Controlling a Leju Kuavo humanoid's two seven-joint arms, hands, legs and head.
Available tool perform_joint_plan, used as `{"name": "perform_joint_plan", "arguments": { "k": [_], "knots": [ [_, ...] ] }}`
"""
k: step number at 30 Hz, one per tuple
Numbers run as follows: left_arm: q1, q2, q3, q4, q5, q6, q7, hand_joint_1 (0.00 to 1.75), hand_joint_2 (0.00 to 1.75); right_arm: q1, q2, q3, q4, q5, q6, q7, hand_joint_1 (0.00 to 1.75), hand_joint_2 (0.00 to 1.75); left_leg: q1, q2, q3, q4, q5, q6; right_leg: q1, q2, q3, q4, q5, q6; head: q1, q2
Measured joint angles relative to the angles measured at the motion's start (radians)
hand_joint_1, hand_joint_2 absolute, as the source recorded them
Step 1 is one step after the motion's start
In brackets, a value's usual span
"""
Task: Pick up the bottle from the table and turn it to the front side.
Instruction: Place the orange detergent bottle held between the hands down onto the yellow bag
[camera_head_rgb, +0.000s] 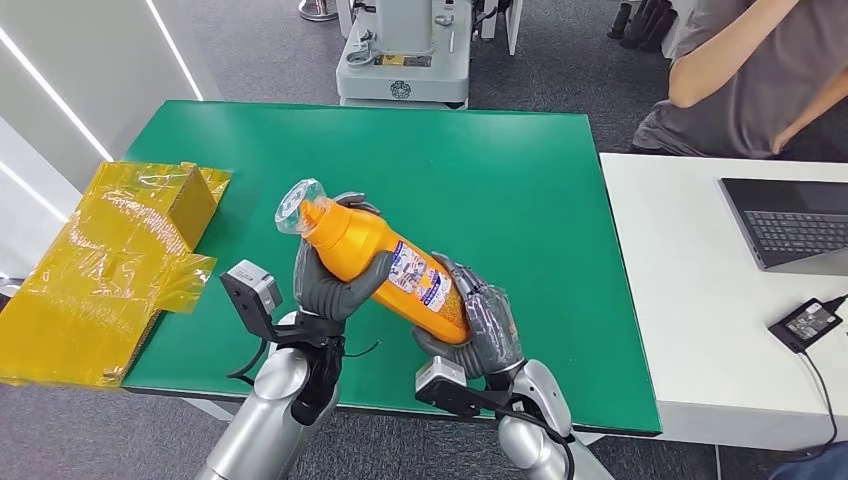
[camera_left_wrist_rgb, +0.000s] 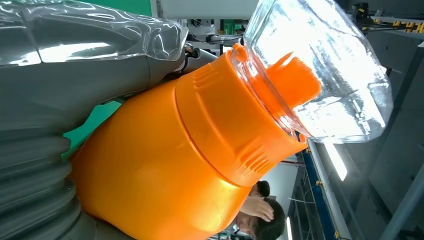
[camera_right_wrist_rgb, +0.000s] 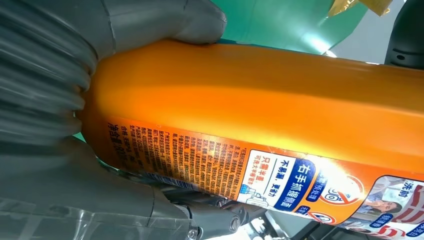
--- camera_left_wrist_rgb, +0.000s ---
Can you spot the person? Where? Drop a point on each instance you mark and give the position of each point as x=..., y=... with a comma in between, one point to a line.
x=268, y=228

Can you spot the orange bottle with clear cap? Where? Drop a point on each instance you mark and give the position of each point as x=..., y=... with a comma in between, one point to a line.
x=165, y=149

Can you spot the green box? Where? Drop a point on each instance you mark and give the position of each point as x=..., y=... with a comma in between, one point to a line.
x=232, y=26

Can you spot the green table mat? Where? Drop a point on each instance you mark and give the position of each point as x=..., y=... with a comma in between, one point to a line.
x=99, y=116

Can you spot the metal rail with yellow clips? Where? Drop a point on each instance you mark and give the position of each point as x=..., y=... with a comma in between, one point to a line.
x=409, y=24

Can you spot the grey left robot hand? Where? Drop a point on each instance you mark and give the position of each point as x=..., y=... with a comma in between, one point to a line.
x=82, y=76

